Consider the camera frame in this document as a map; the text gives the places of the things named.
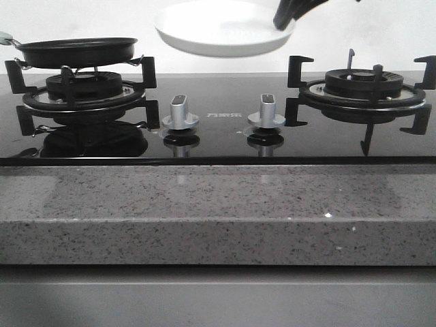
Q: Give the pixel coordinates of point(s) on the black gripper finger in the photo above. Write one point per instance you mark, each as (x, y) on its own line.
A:
(289, 10)

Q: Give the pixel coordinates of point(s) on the white round plate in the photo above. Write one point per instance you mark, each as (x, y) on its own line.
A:
(221, 28)

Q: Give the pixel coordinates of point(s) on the black frying pan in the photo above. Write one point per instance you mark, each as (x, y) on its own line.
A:
(75, 53)

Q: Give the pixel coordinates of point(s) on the black right pan support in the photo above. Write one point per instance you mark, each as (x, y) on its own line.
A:
(369, 112)

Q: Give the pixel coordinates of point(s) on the black pan support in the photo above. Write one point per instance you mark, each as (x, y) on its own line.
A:
(81, 113)
(369, 112)

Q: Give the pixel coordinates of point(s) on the black right gas burner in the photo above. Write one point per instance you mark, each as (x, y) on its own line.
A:
(359, 83)

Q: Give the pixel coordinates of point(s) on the black gas burner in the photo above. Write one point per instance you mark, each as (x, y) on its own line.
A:
(359, 83)
(86, 86)

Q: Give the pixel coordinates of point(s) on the silver right stove knob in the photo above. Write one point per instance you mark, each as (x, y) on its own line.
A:
(266, 117)

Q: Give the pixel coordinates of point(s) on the silver stove knob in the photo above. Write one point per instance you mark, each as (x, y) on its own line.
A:
(266, 117)
(180, 118)

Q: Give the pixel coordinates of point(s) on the black glass gas hob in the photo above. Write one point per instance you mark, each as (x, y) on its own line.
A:
(223, 135)

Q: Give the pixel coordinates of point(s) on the silver left stove knob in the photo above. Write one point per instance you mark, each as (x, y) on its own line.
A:
(180, 118)

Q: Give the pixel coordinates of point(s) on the black left gas burner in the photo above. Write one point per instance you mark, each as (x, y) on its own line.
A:
(86, 86)

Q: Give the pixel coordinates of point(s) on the black left pan support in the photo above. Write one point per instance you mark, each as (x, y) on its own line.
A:
(81, 113)

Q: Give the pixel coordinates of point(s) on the grey cabinet front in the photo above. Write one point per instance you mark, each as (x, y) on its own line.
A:
(216, 296)

